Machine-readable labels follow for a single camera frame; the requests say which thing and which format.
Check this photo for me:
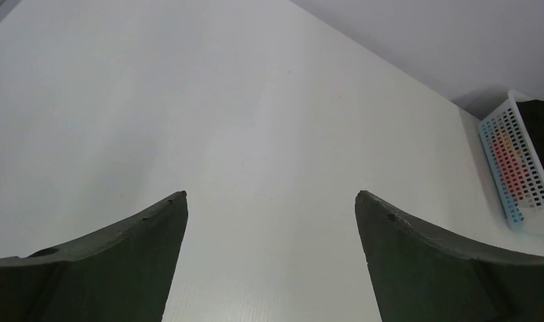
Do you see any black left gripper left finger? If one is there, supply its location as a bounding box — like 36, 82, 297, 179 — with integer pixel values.
0, 191, 188, 321

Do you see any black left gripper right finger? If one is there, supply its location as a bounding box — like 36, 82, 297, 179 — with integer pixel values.
355, 191, 544, 321

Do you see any white plastic laundry basket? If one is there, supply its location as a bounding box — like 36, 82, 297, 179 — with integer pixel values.
478, 90, 544, 235

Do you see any black t shirt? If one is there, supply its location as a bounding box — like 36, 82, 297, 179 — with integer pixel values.
516, 100, 544, 170

